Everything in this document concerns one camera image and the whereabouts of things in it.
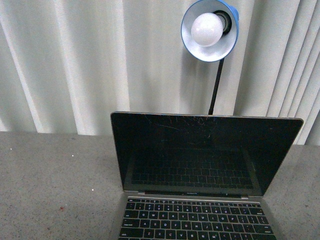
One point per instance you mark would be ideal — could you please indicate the silver laptop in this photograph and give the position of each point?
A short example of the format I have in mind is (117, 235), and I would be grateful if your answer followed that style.
(198, 177)

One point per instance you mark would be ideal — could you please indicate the blue desk lamp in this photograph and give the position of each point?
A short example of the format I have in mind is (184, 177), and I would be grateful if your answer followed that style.
(216, 53)

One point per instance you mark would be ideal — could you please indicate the white light bulb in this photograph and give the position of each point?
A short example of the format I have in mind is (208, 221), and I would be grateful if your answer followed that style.
(207, 29)

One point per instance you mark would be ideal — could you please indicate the white vertical blinds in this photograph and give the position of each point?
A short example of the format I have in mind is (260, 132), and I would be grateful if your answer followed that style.
(65, 65)

